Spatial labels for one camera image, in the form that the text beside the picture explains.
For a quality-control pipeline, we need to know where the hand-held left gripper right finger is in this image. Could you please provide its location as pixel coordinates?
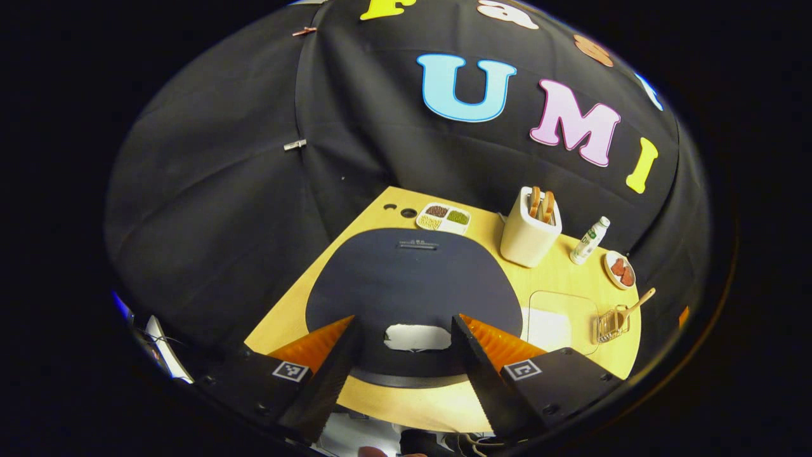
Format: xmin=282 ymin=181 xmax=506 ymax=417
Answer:
xmin=450 ymin=314 xmax=625 ymax=442

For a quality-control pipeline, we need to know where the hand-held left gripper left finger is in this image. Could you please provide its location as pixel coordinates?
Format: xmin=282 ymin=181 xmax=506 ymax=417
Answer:
xmin=197 ymin=315 xmax=359 ymax=445

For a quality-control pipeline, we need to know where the clear plastic rice box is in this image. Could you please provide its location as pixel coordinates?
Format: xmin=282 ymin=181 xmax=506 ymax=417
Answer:
xmin=520 ymin=291 xmax=600 ymax=356

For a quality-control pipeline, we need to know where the dark lidded rice cooker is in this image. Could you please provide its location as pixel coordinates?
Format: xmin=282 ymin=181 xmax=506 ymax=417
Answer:
xmin=305 ymin=228 xmax=524 ymax=389

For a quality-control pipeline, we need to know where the white round plate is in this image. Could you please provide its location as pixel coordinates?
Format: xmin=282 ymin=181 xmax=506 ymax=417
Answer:
xmin=603 ymin=250 xmax=637 ymax=291

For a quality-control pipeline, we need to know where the white drink bottle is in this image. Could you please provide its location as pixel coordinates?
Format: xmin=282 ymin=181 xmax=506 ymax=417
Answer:
xmin=570 ymin=216 xmax=611 ymax=265

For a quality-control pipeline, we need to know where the white toaster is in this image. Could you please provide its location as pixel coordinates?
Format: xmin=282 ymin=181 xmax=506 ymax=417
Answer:
xmin=500 ymin=186 xmax=563 ymax=268

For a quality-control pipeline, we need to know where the white side desk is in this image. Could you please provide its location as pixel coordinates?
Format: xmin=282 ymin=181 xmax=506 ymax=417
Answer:
xmin=145 ymin=315 xmax=194 ymax=385

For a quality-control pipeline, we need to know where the white sectioned bean dish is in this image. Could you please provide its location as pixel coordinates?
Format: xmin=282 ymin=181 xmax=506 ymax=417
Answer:
xmin=416 ymin=202 xmax=472 ymax=235

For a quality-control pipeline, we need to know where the black backdrop cloth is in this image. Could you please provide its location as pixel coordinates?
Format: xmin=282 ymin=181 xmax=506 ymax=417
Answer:
xmin=105 ymin=0 xmax=711 ymax=356

